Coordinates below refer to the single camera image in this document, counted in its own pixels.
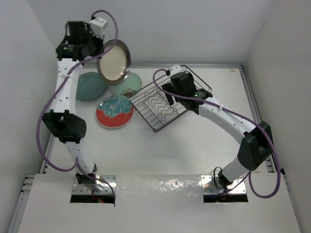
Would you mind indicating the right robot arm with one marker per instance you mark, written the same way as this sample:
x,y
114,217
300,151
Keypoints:
x,y
254,148

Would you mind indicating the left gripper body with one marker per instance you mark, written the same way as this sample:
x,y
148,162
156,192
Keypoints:
x,y
92,42

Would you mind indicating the red teal floral plate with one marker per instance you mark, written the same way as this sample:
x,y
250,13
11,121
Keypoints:
x,y
114,111

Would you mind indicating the dark wire dish rack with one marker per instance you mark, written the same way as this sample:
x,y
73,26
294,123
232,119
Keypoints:
x,y
152,105

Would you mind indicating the teal blue plate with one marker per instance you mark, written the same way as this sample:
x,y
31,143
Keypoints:
x,y
90,86

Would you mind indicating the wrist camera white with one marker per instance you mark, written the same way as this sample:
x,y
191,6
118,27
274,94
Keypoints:
x,y
175,69
98,26

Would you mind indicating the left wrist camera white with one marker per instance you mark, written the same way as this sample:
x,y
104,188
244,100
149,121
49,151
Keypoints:
x,y
98,26

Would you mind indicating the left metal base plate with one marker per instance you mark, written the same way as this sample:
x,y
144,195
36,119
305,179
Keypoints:
x,y
107,180

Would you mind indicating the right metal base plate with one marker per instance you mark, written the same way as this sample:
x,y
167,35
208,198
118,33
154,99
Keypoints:
x,y
211,186

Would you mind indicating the grey rim cream plate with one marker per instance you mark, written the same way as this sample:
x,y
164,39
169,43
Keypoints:
x,y
114,66

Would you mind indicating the light green floral plate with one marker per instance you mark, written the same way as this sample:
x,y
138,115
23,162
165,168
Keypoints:
x,y
131,85

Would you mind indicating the metal base plate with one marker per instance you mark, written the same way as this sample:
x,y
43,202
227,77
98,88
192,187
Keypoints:
x,y
107,180
211,186

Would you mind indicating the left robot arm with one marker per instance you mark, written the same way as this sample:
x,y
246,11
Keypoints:
x,y
62,121

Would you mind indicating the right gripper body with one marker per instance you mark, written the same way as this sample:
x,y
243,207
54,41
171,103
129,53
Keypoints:
x,y
191,80

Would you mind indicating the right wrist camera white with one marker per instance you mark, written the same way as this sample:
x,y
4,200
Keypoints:
x,y
175,69

